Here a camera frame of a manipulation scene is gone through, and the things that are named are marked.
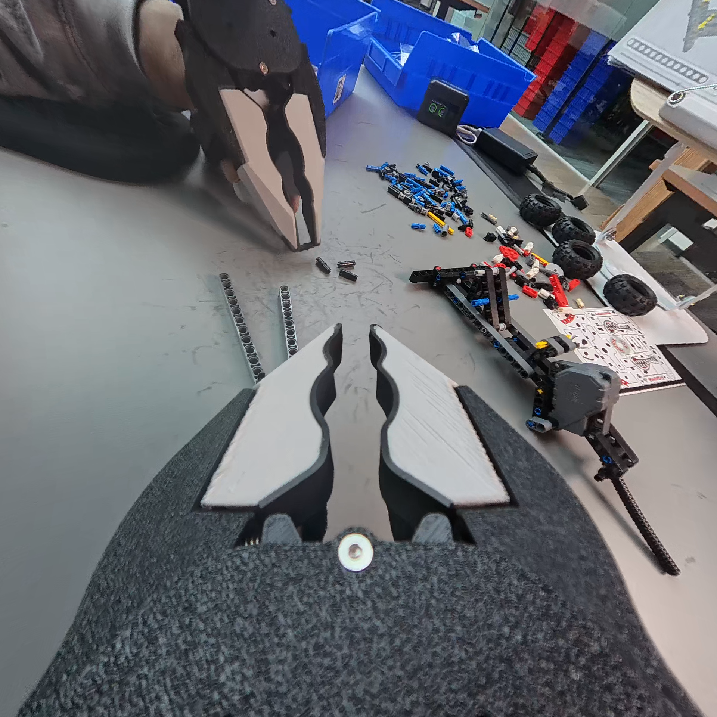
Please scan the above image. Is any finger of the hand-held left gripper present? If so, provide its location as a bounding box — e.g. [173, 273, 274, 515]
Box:
[220, 87, 299, 252]
[284, 92, 327, 251]

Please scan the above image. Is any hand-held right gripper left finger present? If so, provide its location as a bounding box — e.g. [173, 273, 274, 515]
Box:
[201, 324, 344, 542]

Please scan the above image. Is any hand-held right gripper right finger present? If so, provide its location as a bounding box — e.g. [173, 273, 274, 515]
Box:
[369, 325, 512, 542]

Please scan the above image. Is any blue plastic bin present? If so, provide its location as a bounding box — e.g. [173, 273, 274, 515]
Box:
[283, 0, 379, 117]
[364, 0, 536, 127]

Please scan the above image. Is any pile of blue black pins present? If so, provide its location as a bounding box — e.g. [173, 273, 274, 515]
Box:
[366, 161, 476, 237]

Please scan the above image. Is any long black toy beam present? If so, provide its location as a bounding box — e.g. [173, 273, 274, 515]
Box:
[218, 273, 266, 383]
[409, 263, 489, 285]
[278, 285, 299, 359]

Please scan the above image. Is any partly built toy chassis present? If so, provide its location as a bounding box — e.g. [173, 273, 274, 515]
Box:
[409, 260, 681, 577]

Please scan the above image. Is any grey desk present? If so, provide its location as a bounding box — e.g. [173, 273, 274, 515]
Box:
[0, 62, 717, 717]

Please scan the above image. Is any person's left hand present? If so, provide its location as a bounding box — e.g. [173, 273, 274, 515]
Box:
[140, 0, 300, 211]

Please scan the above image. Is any black power bank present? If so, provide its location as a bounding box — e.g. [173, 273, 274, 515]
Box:
[417, 78, 470, 135]

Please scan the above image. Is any black cloth pad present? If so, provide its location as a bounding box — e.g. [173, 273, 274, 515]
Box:
[0, 98, 199, 184]

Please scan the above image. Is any black power adapter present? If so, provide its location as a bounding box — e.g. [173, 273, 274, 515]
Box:
[475, 128, 538, 173]
[462, 137, 617, 281]

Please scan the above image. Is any toy sticker sheet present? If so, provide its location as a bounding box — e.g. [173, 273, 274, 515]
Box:
[543, 306, 685, 391]

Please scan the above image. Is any pile of red white pieces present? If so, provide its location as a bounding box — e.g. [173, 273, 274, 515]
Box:
[482, 212, 583, 311]

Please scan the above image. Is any black toy tyre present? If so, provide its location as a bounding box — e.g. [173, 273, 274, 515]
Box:
[519, 193, 562, 227]
[552, 215, 596, 245]
[603, 273, 659, 317]
[552, 240, 604, 281]

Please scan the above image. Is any white book stand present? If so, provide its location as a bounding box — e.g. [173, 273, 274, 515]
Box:
[588, 78, 717, 346]

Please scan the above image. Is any stack of red blue bins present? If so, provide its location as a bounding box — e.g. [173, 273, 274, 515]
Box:
[507, 0, 634, 146]

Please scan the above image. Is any open instruction booklet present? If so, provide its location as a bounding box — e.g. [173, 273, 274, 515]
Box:
[608, 0, 717, 93]

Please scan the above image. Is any black adapter cable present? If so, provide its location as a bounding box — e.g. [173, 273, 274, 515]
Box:
[529, 165, 589, 211]

